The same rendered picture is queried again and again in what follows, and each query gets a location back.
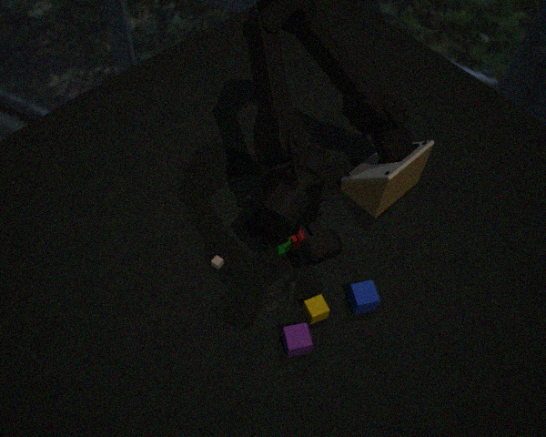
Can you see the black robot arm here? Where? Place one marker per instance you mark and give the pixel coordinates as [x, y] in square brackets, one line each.
[279, 133]

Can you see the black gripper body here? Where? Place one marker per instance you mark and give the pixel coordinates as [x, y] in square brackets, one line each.
[322, 244]

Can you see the purple block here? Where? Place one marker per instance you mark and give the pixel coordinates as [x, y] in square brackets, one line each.
[297, 339]

